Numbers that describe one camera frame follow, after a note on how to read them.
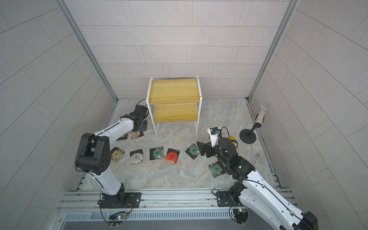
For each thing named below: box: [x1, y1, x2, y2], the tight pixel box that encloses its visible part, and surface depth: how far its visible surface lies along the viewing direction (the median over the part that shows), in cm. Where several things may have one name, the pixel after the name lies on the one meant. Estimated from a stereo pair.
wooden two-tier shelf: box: [145, 75, 203, 136], surface depth 81 cm
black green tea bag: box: [149, 146, 165, 161], surface depth 89 cm
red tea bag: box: [164, 148, 181, 164], surface depth 88 cm
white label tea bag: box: [129, 149, 144, 165], surface depth 86 cm
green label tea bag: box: [184, 142, 201, 161], surface depth 90 cm
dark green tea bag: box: [207, 161, 227, 179], surface depth 83 cm
